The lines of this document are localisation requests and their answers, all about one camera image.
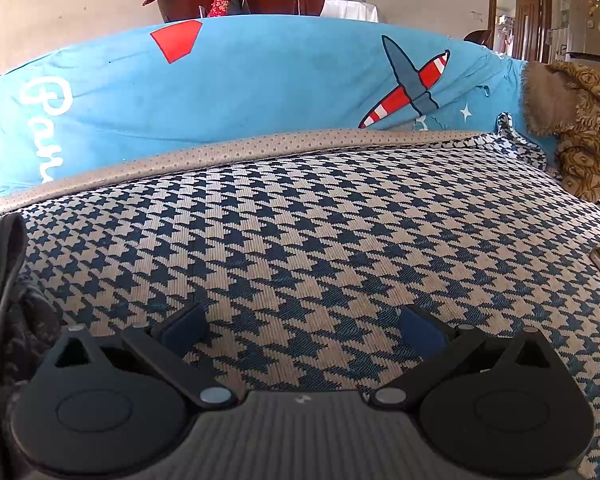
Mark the silver refrigerator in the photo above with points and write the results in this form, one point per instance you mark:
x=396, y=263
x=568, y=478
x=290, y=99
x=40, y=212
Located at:
x=590, y=20

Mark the grey patterned fleece garment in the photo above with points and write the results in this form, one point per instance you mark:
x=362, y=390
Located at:
x=10, y=250

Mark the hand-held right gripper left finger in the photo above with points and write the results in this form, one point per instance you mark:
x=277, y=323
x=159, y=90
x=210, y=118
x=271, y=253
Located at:
x=185, y=331

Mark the yellow patterned blanket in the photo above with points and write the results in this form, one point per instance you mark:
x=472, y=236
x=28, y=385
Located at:
x=590, y=130

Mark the white tablecloth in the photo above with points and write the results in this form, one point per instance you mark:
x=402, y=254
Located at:
x=350, y=10

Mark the blue printed sofa back cover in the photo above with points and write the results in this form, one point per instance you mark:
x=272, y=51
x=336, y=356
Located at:
x=280, y=75

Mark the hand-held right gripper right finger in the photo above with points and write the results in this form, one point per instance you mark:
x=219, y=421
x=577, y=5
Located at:
x=422, y=331

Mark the wooden door frame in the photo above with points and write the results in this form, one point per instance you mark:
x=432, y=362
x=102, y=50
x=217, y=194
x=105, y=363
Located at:
x=545, y=20

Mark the houndstooth sofa seat cover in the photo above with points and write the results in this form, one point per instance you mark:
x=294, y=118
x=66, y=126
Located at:
x=330, y=220

